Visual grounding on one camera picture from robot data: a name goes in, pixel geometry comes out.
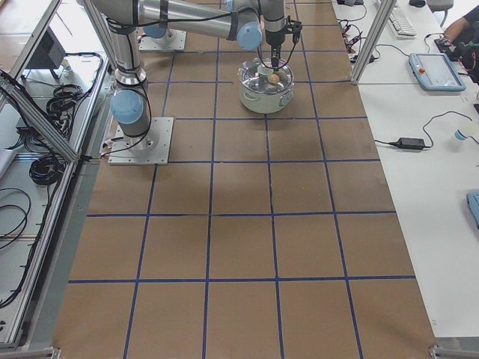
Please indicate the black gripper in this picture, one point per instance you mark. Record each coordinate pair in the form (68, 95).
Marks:
(275, 40)

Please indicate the brown egg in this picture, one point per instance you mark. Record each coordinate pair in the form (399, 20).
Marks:
(274, 79)

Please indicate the glass pot lid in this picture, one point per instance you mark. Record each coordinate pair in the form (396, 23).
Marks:
(253, 75)

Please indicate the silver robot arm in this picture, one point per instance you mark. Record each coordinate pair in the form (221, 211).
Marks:
(157, 32)
(249, 23)

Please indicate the person forearm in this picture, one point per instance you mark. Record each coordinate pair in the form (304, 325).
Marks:
(456, 28)

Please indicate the pale green cooking pot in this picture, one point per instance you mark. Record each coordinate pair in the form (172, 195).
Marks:
(265, 103)

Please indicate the white keyboard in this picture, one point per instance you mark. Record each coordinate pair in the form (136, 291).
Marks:
(400, 25)

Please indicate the blue teach pendant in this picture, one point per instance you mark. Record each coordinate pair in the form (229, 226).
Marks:
(435, 72)
(472, 199)

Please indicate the black power adapter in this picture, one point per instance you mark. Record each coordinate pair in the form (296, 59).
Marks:
(409, 144)

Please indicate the paper cup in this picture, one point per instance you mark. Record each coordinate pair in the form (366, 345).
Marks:
(466, 133)

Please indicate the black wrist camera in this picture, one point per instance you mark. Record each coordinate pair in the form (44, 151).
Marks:
(294, 28)

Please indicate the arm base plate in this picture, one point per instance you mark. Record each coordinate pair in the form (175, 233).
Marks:
(152, 150)
(171, 41)

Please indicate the aluminium frame post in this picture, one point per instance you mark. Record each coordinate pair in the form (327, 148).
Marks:
(376, 29)

